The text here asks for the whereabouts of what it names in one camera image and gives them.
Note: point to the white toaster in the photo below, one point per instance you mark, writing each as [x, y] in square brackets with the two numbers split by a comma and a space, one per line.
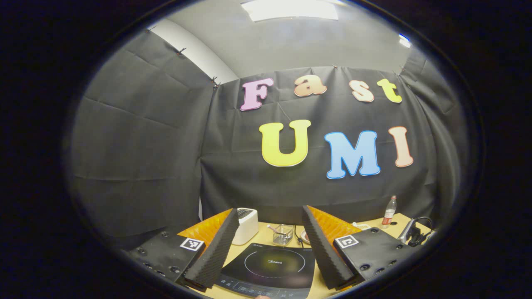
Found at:
[248, 226]

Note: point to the clear water bottle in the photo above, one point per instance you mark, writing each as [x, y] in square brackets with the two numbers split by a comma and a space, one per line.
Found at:
[389, 214]

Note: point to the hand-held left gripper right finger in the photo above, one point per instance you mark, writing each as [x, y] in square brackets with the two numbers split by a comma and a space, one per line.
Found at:
[326, 253]

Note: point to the white divided dish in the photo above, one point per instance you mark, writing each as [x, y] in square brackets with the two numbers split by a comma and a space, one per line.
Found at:
[361, 226]

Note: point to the black backdrop cloth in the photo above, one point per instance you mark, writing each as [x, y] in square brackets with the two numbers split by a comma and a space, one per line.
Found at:
[145, 145]

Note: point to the pink stick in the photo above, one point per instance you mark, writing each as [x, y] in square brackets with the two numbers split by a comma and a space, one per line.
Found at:
[272, 228]

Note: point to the round white plate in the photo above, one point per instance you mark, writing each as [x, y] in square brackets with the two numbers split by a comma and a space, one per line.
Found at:
[304, 237]

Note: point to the ceiling light panel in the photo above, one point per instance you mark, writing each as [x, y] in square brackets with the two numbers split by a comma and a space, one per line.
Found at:
[291, 9]
[404, 40]

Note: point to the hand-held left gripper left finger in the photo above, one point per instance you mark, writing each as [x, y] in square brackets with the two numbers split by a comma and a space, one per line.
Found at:
[216, 253]

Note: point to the black induction cooktop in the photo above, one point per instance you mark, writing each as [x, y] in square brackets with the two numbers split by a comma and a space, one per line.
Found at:
[270, 265]

